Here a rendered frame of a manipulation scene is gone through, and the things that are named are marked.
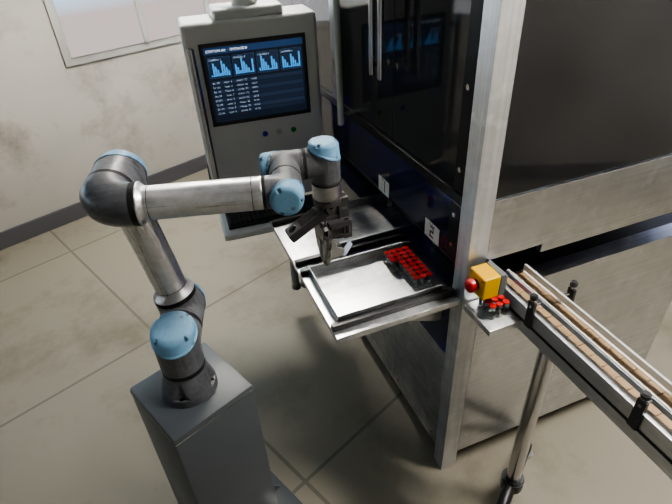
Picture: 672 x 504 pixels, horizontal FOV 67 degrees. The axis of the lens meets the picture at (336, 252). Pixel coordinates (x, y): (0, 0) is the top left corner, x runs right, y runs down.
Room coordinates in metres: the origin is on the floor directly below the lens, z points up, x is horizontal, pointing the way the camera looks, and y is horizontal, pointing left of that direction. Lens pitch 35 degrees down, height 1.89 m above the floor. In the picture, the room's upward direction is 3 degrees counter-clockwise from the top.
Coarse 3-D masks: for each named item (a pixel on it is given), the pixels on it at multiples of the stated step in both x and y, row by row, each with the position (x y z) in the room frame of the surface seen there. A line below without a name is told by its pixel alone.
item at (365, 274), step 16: (352, 256) 1.36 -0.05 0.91; (368, 256) 1.38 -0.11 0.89; (320, 272) 1.32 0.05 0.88; (336, 272) 1.32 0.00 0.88; (352, 272) 1.32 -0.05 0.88; (368, 272) 1.31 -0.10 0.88; (384, 272) 1.31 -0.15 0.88; (320, 288) 1.21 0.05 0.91; (336, 288) 1.24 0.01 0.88; (352, 288) 1.23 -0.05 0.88; (368, 288) 1.23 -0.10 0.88; (384, 288) 1.22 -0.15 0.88; (400, 288) 1.22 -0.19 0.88; (432, 288) 1.17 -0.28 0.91; (336, 304) 1.16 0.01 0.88; (352, 304) 1.16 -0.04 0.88; (368, 304) 1.15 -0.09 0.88; (384, 304) 1.12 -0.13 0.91; (336, 320) 1.08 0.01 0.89
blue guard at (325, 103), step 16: (336, 112) 2.07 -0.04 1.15; (336, 128) 2.08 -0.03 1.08; (352, 128) 1.91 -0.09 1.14; (352, 144) 1.91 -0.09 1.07; (368, 144) 1.77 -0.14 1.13; (352, 160) 1.92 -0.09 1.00; (368, 160) 1.77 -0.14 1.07; (384, 160) 1.64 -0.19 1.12; (400, 160) 1.53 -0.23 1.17; (368, 176) 1.77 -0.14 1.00; (384, 176) 1.64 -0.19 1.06; (400, 176) 1.53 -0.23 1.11; (416, 176) 1.43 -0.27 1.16; (400, 192) 1.52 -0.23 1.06; (416, 192) 1.42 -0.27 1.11; (432, 192) 1.33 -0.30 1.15; (416, 208) 1.42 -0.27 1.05; (432, 208) 1.33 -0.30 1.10; (448, 208) 1.25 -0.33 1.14; (448, 224) 1.24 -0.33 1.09
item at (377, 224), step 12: (360, 204) 1.75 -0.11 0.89; (372, 204) 1.75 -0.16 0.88; (384, 204) 1.75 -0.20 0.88; (360, 216) 1.67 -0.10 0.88; (372, 216) 1.66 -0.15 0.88; (384, 216) 1.66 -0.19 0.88; (396, 216) 1.65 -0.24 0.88; (360, 228) 1.58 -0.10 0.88; (372, 228) 1.58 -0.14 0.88; (384, 228) 1.57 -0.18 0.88; (396, 228) 1.51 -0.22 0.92; (408, 228) 1.53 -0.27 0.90; (336, 240) 1.51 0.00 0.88; (348, 240) 1.50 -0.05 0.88; (360, 240) 1.47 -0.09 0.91
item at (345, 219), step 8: (344, 200) 1.13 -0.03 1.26; (328, 208) 1.12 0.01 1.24; (336, 208) 1.13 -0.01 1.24; (344, 208) 1.13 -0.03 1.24; (328, 216) 1.11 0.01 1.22; (336, 216) 1.12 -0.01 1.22; (344, 216) 1.13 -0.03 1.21; (320, 224) 1.10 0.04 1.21; (328, 224) 1.10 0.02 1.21; (336, 224) 1.10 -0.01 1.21; (344, 224) 1.11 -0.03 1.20; (320, 232) 1.11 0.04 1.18; (328, 232) 1.09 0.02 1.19; (336, 232) 1.11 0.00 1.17; (344, 232) 1.11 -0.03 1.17
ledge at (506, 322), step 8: (464, 304) 1.13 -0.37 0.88; (472, 304) 1.13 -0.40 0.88; (472, 312) 1.09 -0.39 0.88; (480, 312) 1.09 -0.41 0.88; (512, 312) 1.08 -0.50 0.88; (480, 320) 1.06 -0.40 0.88; (488, 320) 1.06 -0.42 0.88; (496, 320) 1.05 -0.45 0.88; (504, 320) 1.05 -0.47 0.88; (512, 320) 1.05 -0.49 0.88; (520, 320) 1.05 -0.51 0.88; (488, 328) 1.02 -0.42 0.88; (496, 328) 1.02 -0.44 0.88; (504, 328) 1.03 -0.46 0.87; (512, 328) 1.04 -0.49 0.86
